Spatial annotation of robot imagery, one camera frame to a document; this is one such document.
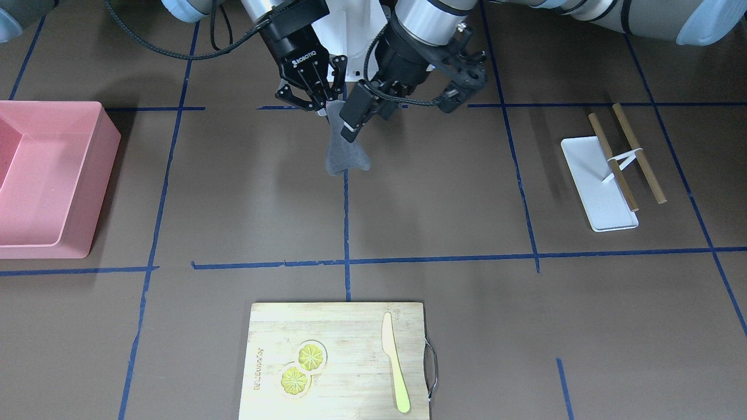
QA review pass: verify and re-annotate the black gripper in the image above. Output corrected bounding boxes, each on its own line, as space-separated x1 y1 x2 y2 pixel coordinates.
259 1 348 111
340 20 430 143

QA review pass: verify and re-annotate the grey and magenta cloth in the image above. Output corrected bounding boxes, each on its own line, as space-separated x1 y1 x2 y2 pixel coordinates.
325 99 371 176

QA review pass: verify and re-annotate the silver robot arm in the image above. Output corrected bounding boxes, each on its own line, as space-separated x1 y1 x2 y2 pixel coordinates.
1 1 348 114
329 1 745 142

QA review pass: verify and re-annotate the wooden rack rod inner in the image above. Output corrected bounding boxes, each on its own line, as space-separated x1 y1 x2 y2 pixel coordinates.
588 113 638 212

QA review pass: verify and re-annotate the wooden rack rod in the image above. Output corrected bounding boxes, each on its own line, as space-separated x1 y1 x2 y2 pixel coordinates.
588 113 638 212
613 103 667 204

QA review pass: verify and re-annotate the yellow plastic knife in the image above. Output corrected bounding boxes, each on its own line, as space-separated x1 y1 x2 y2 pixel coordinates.
381 313 411 413

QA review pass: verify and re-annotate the white towel rack tray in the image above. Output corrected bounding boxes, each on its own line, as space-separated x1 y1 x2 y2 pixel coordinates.
561 136 638 232

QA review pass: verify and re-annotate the lemon slice upper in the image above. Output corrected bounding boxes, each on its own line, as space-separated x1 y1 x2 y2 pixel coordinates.
296 339 328 375

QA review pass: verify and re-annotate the lemon slice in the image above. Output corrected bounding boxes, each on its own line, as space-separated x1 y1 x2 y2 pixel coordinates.
296 339 328 375
278 362 313 399

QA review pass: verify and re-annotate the wooden cutting board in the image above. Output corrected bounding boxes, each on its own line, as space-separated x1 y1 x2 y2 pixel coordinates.
238 302 432 419

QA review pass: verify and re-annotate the pink plastic bin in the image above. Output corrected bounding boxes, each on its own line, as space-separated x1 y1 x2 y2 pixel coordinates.
1 100 121 260

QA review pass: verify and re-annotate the lemon slice lower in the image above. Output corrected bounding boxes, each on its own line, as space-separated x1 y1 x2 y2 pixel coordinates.
278 362 313 399

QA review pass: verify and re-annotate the wooden rack rod outer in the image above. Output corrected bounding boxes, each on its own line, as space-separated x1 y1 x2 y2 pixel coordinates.
613 103 667 204

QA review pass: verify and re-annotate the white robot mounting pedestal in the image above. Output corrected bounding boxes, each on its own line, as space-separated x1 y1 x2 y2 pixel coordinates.
312 1 388 82

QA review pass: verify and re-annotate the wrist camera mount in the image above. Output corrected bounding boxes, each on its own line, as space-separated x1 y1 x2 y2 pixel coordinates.
431 23 487 113

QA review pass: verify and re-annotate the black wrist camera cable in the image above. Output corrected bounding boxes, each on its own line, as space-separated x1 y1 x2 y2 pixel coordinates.
105 0 275 61

